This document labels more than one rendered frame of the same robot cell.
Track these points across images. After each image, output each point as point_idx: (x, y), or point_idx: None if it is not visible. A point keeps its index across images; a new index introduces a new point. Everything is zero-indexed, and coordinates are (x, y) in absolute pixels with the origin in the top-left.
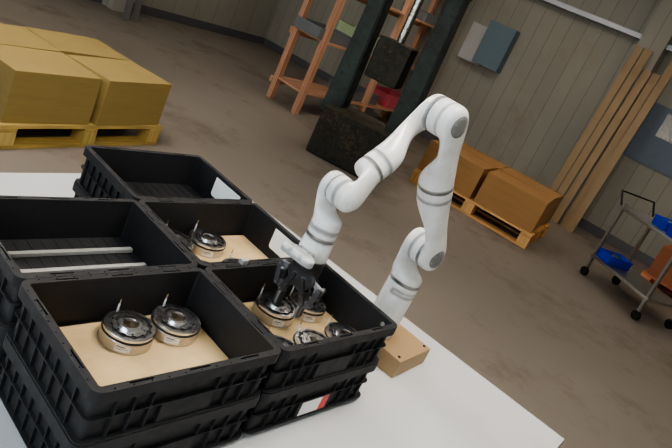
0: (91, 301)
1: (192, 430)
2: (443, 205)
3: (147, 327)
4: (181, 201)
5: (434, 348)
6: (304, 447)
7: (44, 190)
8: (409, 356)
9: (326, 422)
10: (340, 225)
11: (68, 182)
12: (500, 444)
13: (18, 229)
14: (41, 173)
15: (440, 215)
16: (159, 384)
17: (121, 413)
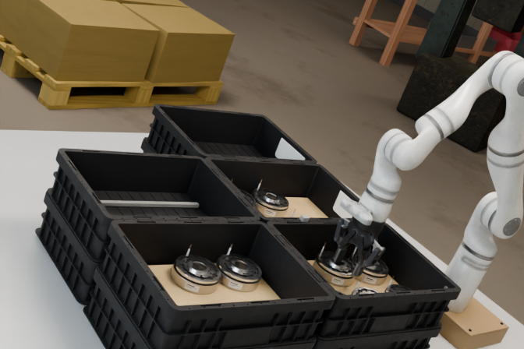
0: (165, 245)
1: None
2: (515, 167)
3: (214, 271)
4: (245, 160)
5: (517, 329)
6: None
7: (112, 149)
8: (482, 331)
9: None
10: (399, 183)
11: (134, 142)
12: None
13: (99, 181)
14: (108, 132)
15: (512, 178)
16: (224, 311)
17: (193, 333)
